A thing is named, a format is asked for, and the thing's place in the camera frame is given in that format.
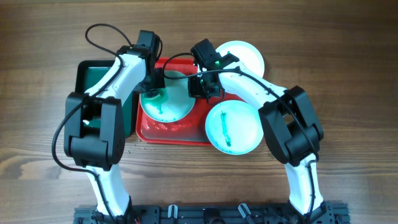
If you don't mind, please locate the black rectangular tray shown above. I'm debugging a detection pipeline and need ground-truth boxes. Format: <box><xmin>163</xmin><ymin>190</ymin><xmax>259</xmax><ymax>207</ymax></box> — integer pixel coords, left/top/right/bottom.
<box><xmin>75</xmin><ymin>60</ymin><xmax>139</xmax><ymax>138</ymax></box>

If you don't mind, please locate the red plastic tray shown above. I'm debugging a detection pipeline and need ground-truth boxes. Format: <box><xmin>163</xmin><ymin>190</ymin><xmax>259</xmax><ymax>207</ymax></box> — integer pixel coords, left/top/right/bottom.
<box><xmin>136</xmin><ymin>57</ymin><xmax>246</xmax><ymax>147</ymax></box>

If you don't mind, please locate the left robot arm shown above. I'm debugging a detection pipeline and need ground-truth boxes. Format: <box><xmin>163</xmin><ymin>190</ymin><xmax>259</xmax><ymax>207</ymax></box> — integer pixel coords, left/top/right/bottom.
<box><xmin>60</xmin><ymin>30</ymin><xmax>165</xmax><ymax>223</ymax></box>

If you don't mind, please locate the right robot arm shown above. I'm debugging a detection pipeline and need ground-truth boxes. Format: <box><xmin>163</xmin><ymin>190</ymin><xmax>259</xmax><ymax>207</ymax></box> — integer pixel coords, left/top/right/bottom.
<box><xmin>190</xmin><ymin>39</ymin><xmax>324</xmax><ymax>221</ymax></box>

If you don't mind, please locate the light blue plate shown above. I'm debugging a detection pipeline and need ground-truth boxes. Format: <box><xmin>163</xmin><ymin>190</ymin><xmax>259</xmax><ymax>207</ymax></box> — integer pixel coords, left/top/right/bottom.
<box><xmin>205</xmin><ymin>100</ymin><xmax>264</xmax><ymax>156</ymax></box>
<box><xmin>140</xmin><ymin>78</ymin><xmax>196</xmax><ymax>123</ymax></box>

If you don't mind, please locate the green yellow sponge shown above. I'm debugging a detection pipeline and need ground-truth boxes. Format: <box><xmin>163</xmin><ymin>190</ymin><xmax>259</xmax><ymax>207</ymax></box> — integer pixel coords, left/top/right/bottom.
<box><xmin>144</xmin><ymin>90</ymin><xmax>161</xmax><ymax>100</ymax></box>

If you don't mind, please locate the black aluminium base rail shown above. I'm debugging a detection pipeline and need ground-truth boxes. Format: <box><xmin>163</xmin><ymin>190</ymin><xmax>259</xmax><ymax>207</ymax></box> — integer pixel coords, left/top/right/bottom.
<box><xmin>73</xmin><ymin>202</ymin><xmax>351</xmax><ymax>224</ymax></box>

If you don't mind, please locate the white plate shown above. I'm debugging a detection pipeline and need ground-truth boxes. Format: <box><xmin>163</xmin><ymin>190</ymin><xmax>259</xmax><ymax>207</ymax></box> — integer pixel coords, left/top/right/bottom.
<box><xmin>216</xmin><ymin>40</ymin><xmax>265</xmax><ymax>77</ymax></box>

